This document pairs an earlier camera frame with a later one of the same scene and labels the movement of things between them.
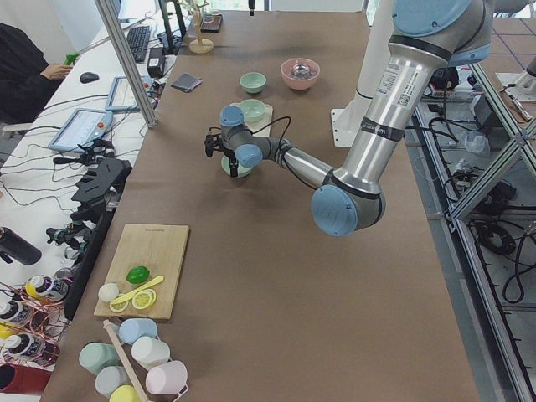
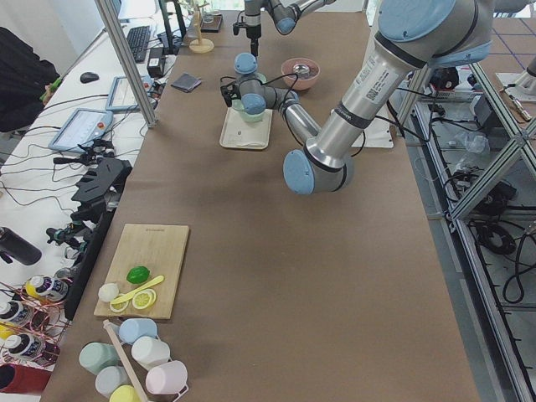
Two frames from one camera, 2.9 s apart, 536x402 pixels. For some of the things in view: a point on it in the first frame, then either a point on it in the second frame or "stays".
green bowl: x=242 y=172 to x=239 y=109
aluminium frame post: x=147 y=114 stays
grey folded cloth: x=186 y=82 stays
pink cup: x=168 y=378 stays
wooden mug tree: x=201 y=46 stays
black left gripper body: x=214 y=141 to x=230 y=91
